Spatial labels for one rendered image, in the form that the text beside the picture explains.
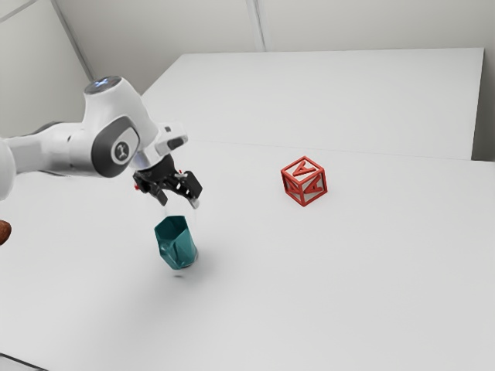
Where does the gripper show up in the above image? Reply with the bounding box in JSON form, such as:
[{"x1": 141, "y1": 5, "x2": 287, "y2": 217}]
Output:
[{"x1": 132, "y1": 152, "x2": 203, "y2": 210}]

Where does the teal faceted mug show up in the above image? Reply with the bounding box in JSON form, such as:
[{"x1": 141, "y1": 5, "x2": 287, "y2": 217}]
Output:
[{"x1": 153, "y1": 215, "x2": 199, "y2": 271}]

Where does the red letter block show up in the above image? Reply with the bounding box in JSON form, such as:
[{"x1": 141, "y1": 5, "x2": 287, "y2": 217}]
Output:
[{"x1": 280, "y1": 155, "x2": 329, "y2": 208}]

